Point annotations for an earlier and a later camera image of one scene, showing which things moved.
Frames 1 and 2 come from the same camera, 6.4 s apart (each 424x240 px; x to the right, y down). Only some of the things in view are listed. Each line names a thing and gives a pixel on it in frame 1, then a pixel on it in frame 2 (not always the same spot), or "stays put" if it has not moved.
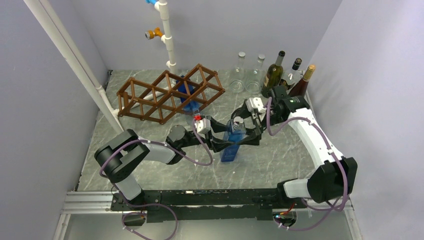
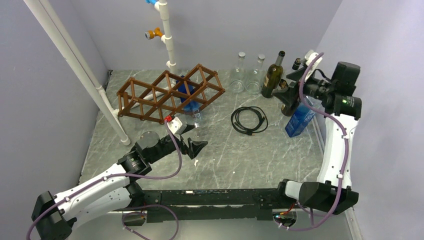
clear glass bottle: x=255 y=77 stays put
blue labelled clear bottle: x=236 y=131 -> x=302 y=117
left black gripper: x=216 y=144 -> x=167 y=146
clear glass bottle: x=238 y=78 stays put
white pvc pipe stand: x=161 y=6 stays put
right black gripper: x=254 y=138 -> x=287 y=95
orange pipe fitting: x=150 y=34 stays put
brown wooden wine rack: x=164 y=96 stays put
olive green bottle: x=273 y=76 stays put
